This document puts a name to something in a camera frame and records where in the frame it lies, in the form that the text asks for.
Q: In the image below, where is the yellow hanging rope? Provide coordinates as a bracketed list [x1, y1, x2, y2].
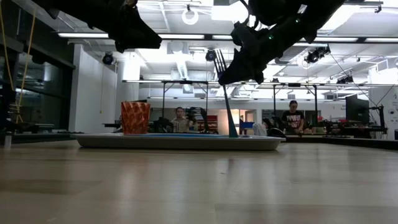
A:
[0, 0, 37, 124]

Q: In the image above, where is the black background frame stand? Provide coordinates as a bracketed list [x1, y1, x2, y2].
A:
[160, 80, 210, 118]
[272, 82, 319, 118]

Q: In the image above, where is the black monitor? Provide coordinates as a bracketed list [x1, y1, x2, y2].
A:
[345, 94, 370, 124]

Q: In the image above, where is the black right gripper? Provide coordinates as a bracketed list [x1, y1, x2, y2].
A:
[218, 22, 282, 86]

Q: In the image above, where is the orange faceted cup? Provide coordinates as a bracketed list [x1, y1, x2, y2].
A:
[120, 100, 152, 136]

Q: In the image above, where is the overhead light bar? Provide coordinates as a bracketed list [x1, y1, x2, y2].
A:
[57, 32, 398, 44]

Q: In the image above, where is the white coiled cable ring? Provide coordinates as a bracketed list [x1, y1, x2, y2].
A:
[181, 4, 200, 26]

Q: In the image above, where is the blue round plate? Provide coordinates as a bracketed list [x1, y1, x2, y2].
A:
[141, 133, 224, 139]

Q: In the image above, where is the person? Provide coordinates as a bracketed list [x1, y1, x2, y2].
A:
[280, 100, 306, 135]
[170, 106, 194, 134]

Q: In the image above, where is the iridescent blue fork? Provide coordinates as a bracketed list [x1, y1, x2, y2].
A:
[213, 49, 239, 139]

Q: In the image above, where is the grey plastic tray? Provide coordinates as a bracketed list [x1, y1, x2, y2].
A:
[72, 133, 286, 152]

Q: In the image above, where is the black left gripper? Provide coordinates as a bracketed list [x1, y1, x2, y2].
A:
[83, 0, 163, 54]

